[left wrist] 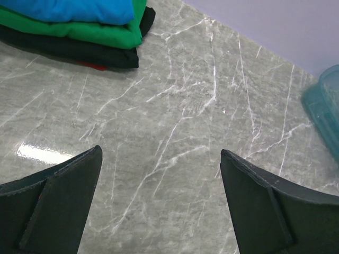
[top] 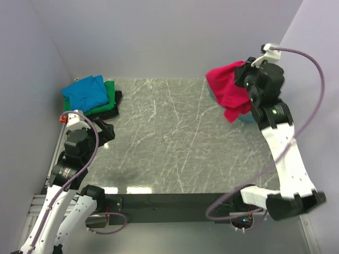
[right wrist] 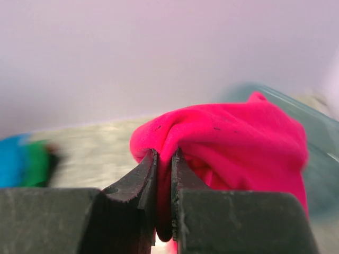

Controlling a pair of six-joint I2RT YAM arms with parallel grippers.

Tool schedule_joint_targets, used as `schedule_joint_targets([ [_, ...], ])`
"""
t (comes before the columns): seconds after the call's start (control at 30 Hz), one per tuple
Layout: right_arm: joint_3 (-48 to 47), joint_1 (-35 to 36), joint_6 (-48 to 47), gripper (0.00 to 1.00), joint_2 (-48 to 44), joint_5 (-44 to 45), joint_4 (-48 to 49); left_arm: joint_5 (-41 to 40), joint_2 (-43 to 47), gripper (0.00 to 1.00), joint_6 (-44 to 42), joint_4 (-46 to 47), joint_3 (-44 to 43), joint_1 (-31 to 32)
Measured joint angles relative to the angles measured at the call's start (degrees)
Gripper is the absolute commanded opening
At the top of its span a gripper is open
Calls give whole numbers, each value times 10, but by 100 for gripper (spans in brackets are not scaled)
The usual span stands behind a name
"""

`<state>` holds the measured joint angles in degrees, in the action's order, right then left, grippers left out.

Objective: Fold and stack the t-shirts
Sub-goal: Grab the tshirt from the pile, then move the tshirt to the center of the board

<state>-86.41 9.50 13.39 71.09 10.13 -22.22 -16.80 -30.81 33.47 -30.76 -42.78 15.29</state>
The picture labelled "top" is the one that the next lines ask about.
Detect folded green t shirt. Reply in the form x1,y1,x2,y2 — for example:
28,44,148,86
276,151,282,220
63,80,115,116

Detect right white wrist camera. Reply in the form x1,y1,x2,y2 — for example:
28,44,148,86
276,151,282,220
251,43,281,67

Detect clear blue plastic tub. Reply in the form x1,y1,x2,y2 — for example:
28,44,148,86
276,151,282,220
207,83,255,124

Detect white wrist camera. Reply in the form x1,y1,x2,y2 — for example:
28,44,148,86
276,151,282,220
251,43,281,67
59,110,90,131

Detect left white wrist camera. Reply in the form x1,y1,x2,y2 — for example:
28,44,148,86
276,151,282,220
59,110,90,131

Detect black base beam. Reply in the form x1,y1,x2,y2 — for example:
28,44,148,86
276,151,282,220
84,192,255,230

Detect folded blue t shirt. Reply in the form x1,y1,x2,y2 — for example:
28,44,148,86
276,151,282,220
61,75,109,113

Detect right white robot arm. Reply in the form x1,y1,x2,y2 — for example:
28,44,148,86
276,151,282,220
232,57,326,221

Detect folded black t shirt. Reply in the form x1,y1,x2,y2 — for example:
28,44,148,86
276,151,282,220
88,90,123,120

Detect red t shirt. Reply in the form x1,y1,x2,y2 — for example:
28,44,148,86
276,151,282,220
206,61,252,123

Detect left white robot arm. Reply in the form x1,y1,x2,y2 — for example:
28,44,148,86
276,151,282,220
17,114,115,253

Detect aluminium frame rail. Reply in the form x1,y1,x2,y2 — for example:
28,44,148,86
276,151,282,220
15,124,88,253

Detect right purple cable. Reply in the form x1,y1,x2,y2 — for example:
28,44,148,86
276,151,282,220
206,47,325,231

